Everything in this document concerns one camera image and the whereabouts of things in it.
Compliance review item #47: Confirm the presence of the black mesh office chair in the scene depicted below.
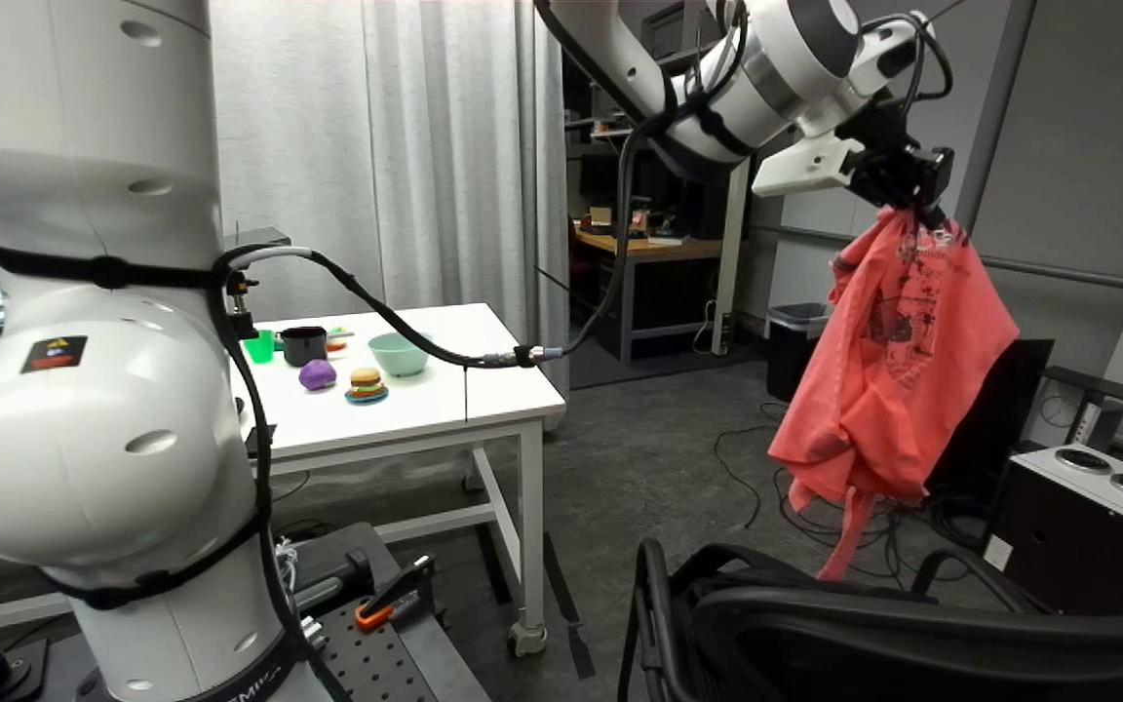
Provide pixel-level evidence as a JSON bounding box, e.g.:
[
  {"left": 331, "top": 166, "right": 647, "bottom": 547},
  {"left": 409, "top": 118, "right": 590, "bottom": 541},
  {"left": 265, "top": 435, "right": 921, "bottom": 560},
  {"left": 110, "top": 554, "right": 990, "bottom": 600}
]
[{"left": 615, "top": 540, "right": 1123, "bottom": 702}]

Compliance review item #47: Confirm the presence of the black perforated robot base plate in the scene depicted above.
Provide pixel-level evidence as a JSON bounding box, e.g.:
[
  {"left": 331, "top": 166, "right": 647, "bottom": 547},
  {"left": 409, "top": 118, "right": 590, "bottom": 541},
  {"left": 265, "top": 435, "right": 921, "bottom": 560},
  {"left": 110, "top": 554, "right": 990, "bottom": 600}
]
[{"left": 287, "top": 522, "right": 492, "bottom": 702}]

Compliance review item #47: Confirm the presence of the black cup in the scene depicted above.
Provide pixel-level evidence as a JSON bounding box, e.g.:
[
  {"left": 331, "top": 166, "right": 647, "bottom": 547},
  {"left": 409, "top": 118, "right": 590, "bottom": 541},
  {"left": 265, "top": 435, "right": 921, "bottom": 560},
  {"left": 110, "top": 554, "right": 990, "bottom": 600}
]
[{"left": 280, "top": 323, "right": 327, "bottom": 366}]

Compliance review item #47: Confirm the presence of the black monitor screen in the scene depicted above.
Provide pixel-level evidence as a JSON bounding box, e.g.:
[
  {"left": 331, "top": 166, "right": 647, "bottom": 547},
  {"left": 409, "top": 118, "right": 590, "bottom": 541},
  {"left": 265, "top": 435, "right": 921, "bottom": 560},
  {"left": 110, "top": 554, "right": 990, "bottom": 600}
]
[{"left": 926, "top": 341, "right": 1051, "bottom": 515}]

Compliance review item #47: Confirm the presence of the white cabinet with round holes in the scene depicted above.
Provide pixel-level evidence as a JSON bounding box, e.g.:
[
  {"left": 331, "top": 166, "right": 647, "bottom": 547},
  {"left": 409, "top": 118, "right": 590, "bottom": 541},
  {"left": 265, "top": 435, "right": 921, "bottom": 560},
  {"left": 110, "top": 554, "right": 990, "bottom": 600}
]
[{"left": 984, "top": 446, "right": 1123, "bottom": 613}]

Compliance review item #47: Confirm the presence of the teal plastic bowl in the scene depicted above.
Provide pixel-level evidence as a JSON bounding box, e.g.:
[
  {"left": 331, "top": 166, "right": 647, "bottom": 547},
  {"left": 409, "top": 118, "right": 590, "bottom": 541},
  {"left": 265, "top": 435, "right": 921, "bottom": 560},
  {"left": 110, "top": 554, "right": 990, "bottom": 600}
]
[{"left": 371, "top": 332, "right": 430, "bottom": 380}]

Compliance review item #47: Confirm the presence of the orange black clamp left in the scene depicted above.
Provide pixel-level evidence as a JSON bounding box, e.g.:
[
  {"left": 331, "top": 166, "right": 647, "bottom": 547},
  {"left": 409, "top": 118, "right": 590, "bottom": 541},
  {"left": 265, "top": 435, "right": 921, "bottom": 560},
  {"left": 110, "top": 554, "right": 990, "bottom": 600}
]
[{"left": 349, "top": 554, "right": 436, "bottom": 632}]

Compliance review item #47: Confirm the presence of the green toy cup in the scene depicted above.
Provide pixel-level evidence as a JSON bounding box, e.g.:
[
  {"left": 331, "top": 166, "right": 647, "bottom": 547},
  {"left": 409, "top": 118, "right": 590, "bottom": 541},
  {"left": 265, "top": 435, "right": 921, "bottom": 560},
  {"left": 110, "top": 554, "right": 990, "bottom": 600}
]
[{"left": 241, "top": 332, "right": 278, "bottom": 362}]

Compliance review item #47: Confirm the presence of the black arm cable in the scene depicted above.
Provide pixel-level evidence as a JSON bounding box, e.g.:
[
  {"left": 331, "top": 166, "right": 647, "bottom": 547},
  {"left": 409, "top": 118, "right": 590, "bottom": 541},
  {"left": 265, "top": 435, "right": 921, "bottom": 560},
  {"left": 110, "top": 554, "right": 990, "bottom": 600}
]
[{"left": 204, "top": 121, "right": 672, "bottom": 702}]

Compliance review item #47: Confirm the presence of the wooden desk in background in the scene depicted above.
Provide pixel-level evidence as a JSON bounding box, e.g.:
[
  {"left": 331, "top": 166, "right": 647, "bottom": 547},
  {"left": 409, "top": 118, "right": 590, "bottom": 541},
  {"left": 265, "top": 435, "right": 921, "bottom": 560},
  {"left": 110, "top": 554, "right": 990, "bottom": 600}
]
[{"left": 595, "top": 237, "right": 722, "bottom": 362}]

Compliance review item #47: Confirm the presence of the white curtain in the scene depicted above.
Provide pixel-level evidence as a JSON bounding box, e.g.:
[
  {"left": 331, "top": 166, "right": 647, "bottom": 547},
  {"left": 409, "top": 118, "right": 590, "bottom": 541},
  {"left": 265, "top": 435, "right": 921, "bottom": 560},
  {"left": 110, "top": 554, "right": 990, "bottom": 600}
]
[{"left": 210, "top": 0, "right": 569, "bottom": 342}]

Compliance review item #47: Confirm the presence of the salmon pink printed sweatshirt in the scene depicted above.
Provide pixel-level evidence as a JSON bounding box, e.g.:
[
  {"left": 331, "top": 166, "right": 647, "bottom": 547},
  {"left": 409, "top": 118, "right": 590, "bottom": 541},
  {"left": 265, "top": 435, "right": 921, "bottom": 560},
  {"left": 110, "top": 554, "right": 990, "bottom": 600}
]
[{"left": 769, "top": 210, "right": 1019, "bottom": 580}]

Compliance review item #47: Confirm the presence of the white folding table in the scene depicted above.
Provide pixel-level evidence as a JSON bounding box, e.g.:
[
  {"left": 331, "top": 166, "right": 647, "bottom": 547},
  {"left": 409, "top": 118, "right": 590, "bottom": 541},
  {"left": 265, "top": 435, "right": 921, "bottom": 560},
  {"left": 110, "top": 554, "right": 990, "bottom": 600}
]
[{"left": 0, "top": 285, "right": 569, "bottom": 658}]

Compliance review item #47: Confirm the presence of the black trash bin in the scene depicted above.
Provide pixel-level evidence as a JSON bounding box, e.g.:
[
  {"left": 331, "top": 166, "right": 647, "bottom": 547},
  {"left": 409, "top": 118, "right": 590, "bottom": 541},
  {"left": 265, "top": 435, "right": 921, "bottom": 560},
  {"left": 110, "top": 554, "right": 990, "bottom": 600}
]
[{"left": 769, "top": 303, "right": 825, "bottom": 401}]

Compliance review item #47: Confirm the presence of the toy hamburger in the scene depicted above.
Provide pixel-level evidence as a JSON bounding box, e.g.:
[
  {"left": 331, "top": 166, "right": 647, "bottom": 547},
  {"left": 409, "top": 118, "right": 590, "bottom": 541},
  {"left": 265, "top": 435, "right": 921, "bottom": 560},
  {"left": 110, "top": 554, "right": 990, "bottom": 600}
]
[{"left": 347, "top": 366, "right": 384, "bottom": 405}]

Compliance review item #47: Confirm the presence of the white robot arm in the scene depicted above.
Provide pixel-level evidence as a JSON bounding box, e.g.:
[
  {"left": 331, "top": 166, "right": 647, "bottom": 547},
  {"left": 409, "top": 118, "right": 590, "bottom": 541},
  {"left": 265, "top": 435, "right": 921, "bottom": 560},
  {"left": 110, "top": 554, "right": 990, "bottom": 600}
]
[{"left": 0, "top": 0, "right": 339, "bottom": 702}]

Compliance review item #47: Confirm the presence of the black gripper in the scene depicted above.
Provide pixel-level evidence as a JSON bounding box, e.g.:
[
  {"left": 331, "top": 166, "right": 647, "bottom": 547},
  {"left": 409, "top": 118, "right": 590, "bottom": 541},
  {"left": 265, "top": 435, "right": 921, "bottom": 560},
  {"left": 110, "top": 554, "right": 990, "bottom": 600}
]
[{"left": 838, "top": 101, "right": 954, "bottom": 229}]

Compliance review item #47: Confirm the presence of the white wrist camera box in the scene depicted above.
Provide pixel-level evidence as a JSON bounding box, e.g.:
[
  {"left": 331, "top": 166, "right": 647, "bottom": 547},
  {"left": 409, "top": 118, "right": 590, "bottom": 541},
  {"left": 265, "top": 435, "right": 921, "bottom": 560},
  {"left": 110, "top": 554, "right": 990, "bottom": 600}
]
[{"left": 752, "top": 134, "right": 865, "bottom": 197}]

